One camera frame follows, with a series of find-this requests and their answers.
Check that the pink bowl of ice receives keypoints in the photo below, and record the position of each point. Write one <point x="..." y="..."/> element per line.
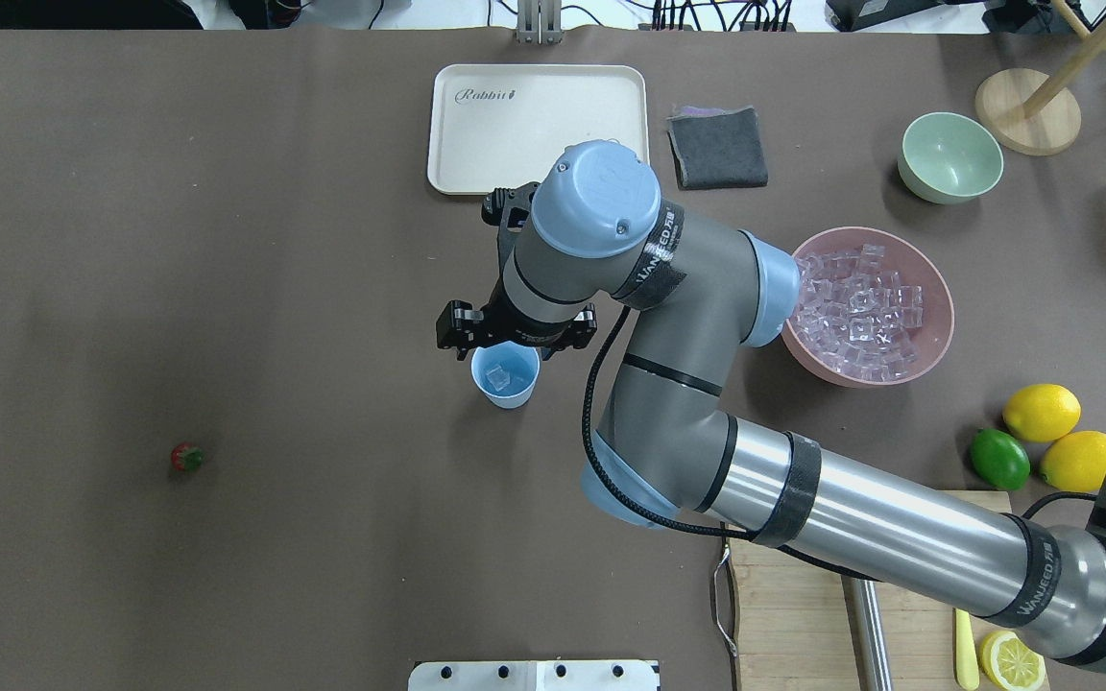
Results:
<point x="873" y="312"/>

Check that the ice cube in cup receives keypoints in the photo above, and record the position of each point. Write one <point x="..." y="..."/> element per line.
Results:
<point x="500" y="381"/>

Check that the cream plastic tray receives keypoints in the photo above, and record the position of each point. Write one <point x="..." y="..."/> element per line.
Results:
<point x="503" y="125"/>

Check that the green lime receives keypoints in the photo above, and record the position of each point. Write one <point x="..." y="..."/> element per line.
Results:
<point x="999" y="459"/>

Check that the grey folded cloth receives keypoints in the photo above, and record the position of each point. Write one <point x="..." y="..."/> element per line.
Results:
<point x="716" y="148"/>

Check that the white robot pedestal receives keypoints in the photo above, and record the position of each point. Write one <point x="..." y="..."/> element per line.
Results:
<point x="551" y="674"/>

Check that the lemon slice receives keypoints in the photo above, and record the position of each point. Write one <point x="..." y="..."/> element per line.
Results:
<point x="1010" y="664"/>

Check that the red strawberry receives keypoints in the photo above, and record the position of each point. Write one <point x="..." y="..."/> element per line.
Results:
<point x="187" y="457"/>

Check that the yellow lemon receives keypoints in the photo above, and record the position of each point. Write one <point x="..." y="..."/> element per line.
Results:
<point x="1076" y="462"/>
<point x="1041" y="413"/>

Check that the mint green bowl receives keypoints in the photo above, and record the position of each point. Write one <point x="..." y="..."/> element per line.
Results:
<point x="946" y="158"/>

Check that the bamboo cutting board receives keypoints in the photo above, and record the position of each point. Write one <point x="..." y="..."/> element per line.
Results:
<point x="792" y="628"/>

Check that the wooden cup tree stand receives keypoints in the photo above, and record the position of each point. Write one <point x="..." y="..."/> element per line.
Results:
<point x="1034" y="113"/>

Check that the aluminium frame post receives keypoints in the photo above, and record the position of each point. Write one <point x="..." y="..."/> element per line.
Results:
<point x="539" y="22"/>

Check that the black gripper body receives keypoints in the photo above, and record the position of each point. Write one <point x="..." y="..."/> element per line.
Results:
<point x="526" y="331"/>

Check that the light blue plastic cup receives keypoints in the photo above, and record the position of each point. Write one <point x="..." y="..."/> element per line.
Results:
<point x="522" y="361"/>

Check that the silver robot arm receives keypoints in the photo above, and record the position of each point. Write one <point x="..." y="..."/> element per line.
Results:
<point x="827" y="474"/>

